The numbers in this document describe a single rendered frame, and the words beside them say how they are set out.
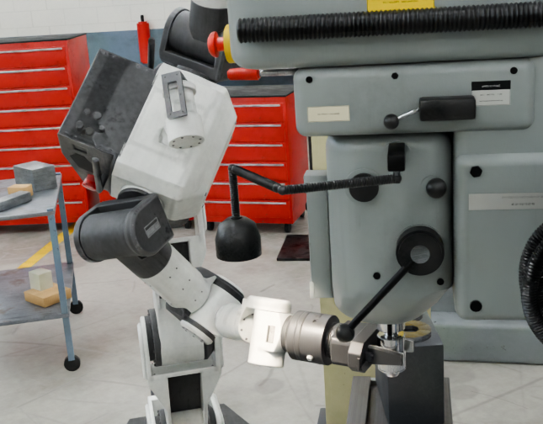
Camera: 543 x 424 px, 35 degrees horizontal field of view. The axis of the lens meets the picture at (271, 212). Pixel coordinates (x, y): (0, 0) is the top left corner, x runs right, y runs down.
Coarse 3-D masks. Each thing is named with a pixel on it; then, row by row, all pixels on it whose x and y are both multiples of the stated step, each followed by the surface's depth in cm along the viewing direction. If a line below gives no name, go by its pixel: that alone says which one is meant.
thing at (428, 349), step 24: (408, 336) 180; (432, 336) 183; (408, 360) 179; (432, 360) 179; (384, 384) 187; (408, 384) 181; (432, 384) 181; (384, 408) 190; (408, 408) 182; (432, 408) 183
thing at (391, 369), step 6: (378, 342) 143; (402, 342) 142; (390, 348) 142; (396, 348) 142; (402, 348) 142; (378, 366) 145; (384, 366) 143; (390, 366) 142; (396, 366) 142; (402, 366) 143; (384, 372) 143; (390, 372) 143; (396, 372) 143
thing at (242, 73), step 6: (228, 72) 144; (234, 72) 144; (240, 72) 144; (246, 72) 144; (252, 72) 143; (258, 72) 143; (264, 72) 144; (270, 72) 143; (276, 72) 143; (282, 72) 143; (288, 72) 143; (294, 72) 143; (234, 78) 144; (240, 78) 144; (246, 78) 144; (252, 78) 144; (258, 78) 145
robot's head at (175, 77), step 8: (176, 72) 154; (168, 80) 154; (176, 80) 154; (184, 80) 156; (168, 88) 154; (168, 96) 153; (184, 96) 153; (168, 104) 153; (184, 104) 152; (168, 112) 152; (176, 112) 152; (184, 112) 152
